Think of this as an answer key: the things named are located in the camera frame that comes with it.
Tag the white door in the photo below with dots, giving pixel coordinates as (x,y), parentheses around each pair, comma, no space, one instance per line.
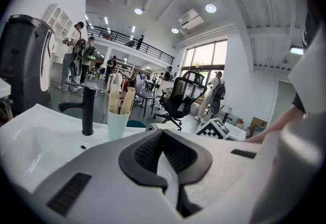
(285,100)

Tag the black mezzanine railing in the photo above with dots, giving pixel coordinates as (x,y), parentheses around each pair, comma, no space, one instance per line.
(152,51)

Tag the brown cardboard box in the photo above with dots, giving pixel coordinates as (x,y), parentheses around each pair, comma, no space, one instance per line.
(258,123)

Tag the large glass window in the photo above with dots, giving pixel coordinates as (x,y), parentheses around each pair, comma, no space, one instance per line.
(203,55)

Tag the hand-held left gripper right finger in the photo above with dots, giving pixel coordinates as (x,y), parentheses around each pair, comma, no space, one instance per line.
(229,167)

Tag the black grey floor machine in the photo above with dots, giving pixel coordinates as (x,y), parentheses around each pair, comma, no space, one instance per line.
(23,60)

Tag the black basin faucet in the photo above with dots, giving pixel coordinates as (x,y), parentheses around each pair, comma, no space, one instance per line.
(88,111)

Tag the white hanging garment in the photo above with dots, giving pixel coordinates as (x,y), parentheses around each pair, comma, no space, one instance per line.
(117,80)

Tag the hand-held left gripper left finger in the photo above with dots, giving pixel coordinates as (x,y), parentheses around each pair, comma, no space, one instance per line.
(107,182)

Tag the white ceiling air conditioner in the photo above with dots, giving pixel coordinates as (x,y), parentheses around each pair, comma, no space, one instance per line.
(189,20)

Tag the person's black printed shirt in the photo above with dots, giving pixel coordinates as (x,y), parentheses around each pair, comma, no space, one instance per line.
(309,27)

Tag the black metal-legged table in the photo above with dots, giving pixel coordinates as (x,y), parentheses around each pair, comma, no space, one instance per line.
(146,95)

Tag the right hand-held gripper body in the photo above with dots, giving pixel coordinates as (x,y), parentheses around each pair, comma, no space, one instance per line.
(214,128)

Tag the white arched wall shelf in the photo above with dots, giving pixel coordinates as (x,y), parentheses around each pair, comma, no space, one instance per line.
(59,20)

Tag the beige flat wooden utensil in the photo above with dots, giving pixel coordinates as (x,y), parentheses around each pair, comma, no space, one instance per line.
(128,99)
(113,99)

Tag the dark teal waste bin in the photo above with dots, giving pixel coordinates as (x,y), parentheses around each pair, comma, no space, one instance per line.
(136,123)

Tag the person's right forearm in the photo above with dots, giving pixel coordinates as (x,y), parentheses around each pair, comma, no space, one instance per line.
(277,126)

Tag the rectangular lit wall lamp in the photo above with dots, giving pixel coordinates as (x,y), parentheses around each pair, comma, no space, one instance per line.
(296,50)

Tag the round ceiling light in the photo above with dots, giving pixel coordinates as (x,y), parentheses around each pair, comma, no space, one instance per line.
(174,30)
(138,11)
(211,8)

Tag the white cup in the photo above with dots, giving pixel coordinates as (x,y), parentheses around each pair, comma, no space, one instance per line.
(117,126)

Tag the white sink basin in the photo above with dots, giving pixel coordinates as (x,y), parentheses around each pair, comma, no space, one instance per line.
(38,141)

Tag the black mesh office chair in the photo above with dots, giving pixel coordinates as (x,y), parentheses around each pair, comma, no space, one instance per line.
(182,100)

